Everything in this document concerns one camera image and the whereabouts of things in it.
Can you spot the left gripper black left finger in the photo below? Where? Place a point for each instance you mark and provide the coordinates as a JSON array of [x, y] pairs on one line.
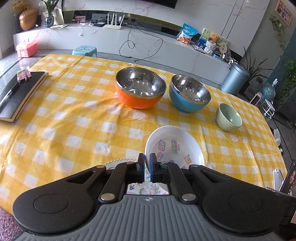
[[123, 175]]

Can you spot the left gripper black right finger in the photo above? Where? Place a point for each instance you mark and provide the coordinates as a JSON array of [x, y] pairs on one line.
[[170, 174]]

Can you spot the white sticker-printed dish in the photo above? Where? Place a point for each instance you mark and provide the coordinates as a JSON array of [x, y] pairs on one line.
[[173, 144]]

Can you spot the blue steel-lined bowl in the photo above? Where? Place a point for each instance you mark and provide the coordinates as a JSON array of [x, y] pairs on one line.
[[187, 94]]

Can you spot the green ceramic bowl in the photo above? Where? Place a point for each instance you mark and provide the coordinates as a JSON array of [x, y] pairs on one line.
[[227, 118]]

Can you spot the orange steel-lined bowl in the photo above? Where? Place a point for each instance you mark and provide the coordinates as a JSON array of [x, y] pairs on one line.
[[139, 88]]

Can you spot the yellow checked tablecloth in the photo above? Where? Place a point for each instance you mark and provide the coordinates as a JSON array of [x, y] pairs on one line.
[[75, 121]]

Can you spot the grey metal trash bin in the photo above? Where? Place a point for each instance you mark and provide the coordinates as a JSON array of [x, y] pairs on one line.
[[234, 80]]

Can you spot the white round stool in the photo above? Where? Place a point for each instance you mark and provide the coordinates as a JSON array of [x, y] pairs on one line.
[[268, 109]]

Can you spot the white marble tv console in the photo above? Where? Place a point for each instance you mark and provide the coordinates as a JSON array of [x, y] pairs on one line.
[[130, 43]]

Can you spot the light blue plastic stool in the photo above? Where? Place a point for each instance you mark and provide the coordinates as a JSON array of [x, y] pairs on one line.
[[85, 50]]

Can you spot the black notebook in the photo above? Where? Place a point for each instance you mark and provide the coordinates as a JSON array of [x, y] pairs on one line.
[[16, 94]]

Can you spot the tall leafy floor plant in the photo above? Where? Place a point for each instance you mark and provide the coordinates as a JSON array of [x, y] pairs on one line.
[[254, 70]]

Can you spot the pink binder clip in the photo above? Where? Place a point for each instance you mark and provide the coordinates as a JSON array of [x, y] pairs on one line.
[[23, 74]]

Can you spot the blue snack bag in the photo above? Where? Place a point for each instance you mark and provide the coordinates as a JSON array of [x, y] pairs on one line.
[[186, 34]]

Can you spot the teddy bear toy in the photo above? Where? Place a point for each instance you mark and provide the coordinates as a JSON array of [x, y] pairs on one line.
[[213, 38]]

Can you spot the white wifi router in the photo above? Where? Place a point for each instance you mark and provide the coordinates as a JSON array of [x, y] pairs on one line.
[[115, 22]]

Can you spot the hanging vine plant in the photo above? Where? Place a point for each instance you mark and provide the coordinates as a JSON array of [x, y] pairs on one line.
[[284, 71]]

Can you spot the pink storage box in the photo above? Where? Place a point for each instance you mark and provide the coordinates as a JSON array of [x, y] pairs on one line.
[[26, 48]]

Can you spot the green plant in glass vase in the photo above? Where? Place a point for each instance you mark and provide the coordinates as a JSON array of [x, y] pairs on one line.
[[50, 5]]

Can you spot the copper round vase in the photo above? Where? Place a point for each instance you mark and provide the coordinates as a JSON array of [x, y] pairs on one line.
[[28, 18]]

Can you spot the framed wall picture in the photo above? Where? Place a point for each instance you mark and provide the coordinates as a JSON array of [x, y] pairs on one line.
[[282, 10]]

